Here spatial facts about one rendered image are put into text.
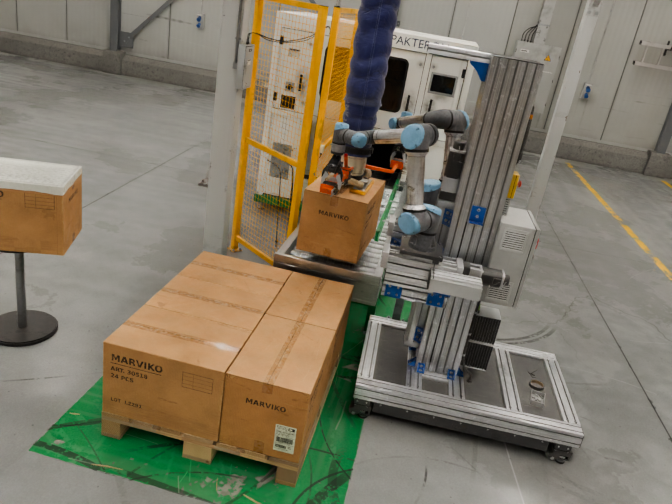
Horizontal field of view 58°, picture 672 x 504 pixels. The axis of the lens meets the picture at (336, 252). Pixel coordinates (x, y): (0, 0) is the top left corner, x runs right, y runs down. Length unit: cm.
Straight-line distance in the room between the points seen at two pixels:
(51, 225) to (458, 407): 242
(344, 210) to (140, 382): 153
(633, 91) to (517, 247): 981
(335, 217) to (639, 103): 993
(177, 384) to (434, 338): 149
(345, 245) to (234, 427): 135
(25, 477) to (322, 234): 200
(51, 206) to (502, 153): 239
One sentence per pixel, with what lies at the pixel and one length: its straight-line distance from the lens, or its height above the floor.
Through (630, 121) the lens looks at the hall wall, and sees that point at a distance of 1304.
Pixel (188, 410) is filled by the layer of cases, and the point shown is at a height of 28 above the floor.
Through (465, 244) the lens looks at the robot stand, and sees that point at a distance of 334.
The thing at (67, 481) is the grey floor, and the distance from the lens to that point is 313.
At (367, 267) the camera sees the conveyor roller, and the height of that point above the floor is 55.
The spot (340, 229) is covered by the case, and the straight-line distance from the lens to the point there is 369.
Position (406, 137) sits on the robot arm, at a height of 161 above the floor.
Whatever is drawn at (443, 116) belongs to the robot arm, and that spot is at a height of 164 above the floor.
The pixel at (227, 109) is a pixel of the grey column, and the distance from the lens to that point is 450.
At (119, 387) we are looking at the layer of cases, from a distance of 311.
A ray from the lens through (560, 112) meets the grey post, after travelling 642.
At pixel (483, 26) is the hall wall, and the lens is 1235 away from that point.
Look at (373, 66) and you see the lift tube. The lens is 368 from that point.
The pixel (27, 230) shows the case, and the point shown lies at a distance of 365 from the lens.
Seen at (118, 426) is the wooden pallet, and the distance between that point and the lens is 325.
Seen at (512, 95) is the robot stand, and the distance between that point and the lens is 317.
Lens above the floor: 216
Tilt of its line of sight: 23 degrees down
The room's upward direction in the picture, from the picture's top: 10 degrees clockwise
